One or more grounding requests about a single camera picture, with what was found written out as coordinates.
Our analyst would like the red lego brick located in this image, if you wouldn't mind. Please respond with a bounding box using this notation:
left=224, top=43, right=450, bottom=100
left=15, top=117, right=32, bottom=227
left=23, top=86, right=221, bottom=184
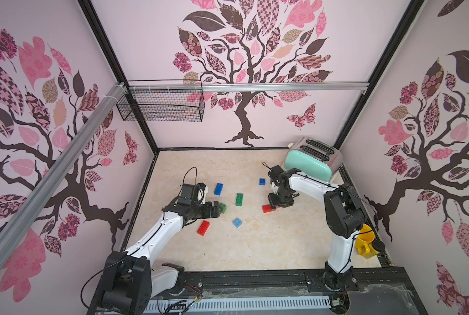
left=196, top=220, right=210, bottom=236
left=262, top=204, right=277, bottom=213

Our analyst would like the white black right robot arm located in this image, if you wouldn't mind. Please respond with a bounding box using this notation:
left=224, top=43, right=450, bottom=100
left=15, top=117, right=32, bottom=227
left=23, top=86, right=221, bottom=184
left=268, top=169, right=367, bottom=291

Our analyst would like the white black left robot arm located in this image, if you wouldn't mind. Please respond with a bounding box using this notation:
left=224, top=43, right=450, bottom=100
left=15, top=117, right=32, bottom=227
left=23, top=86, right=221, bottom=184
left=93, top=201, right=221, bottom=314

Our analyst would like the long blue lego brick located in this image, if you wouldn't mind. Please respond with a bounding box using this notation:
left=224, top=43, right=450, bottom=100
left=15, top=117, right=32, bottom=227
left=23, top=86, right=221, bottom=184
left=213, top=183, right=223, bottom=196

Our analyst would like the small light blue lego brick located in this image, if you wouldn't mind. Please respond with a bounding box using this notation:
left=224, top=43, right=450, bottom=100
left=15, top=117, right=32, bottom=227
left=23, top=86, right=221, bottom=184
left=233, top=218, right=242, bottom=228

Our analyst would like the long green lego brick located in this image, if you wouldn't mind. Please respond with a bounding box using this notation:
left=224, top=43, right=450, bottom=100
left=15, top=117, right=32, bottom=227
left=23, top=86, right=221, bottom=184
left=235, top=193, right=244, bottom=207

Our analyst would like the mint green toaster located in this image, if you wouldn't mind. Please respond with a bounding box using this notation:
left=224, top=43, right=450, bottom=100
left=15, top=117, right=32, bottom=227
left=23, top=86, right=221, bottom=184
left=283, top=136, right=343, bottom=182

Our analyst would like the yellow mug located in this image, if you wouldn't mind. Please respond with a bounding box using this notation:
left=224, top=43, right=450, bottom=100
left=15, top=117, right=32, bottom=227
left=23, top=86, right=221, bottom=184
left=354, top=224, right=379, bottom=259

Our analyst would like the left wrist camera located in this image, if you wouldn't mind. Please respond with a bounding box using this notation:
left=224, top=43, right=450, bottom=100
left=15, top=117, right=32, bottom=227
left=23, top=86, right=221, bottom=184
left=178, top=182, right=208, bottom=206

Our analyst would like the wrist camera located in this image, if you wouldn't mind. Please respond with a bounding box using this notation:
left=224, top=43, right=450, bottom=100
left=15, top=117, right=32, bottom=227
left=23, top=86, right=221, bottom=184
left=178, top=182, right=208, bottom=206
left=268, top=165, right=284, bottom=181

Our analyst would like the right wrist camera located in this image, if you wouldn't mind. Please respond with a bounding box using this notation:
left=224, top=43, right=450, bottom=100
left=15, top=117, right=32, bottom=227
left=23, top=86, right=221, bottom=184
left=268, top=165, right=284, bottom=181

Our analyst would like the white slotted cable duct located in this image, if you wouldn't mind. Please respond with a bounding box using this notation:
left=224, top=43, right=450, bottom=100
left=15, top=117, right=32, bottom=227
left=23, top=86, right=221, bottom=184
left=143, top=296, right=332, bottom=314

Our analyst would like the aluminium rail back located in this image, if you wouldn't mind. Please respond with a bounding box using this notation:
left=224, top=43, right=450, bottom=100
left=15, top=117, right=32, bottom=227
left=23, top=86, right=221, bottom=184
left=129, top=81, right=369, bottom=93

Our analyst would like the aluminium rail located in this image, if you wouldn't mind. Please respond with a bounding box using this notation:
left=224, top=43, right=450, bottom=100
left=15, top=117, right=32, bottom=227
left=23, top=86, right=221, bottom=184
left=129, top=81, right=369, bottom=93
left=0, top=83, right=126, bottom=270

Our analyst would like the black wire basket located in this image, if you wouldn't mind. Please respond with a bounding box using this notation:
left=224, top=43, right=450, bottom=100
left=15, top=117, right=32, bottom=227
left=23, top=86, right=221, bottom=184
left=116, top=79, right=206, bottom=122

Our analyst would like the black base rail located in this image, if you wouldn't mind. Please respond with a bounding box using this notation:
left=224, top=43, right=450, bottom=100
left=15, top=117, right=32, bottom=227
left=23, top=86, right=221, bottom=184
left=179, top=267, right=414, bottom=293

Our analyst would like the aluminium rail left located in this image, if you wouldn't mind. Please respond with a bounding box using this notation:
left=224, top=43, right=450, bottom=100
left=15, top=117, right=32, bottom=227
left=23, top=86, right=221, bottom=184
left=0, top=83, right=126, bottom=270

